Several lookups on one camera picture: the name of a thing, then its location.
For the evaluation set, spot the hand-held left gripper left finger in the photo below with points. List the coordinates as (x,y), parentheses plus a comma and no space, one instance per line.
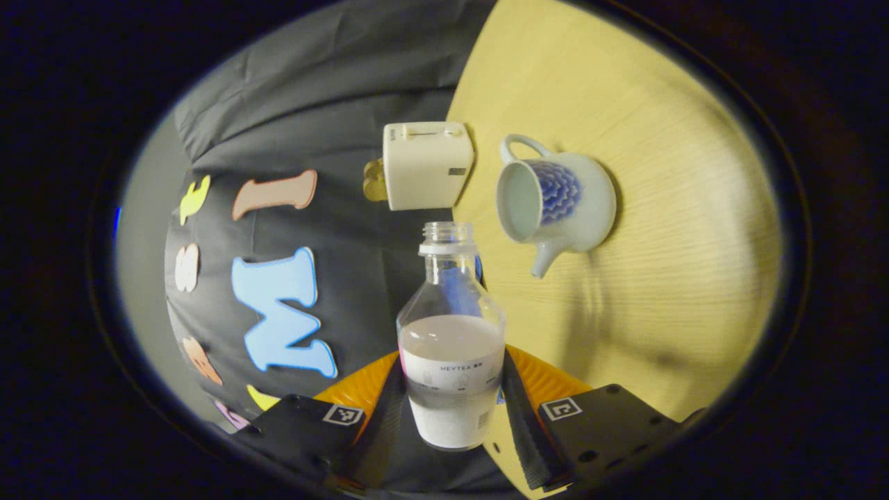
(378,417)

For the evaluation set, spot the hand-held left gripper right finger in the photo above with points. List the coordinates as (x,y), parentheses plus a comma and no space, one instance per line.
(524,423)

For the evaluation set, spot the clear plastic water bottle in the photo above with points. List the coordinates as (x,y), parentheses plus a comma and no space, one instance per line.
(451,347)

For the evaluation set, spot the white blue patterned teacup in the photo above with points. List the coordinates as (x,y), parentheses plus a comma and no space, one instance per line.
(587,208)

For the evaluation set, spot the brown toast slice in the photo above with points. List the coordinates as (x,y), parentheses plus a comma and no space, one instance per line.
(374,182)

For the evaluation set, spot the white toaster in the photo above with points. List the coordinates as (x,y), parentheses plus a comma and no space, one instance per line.
(424,170)

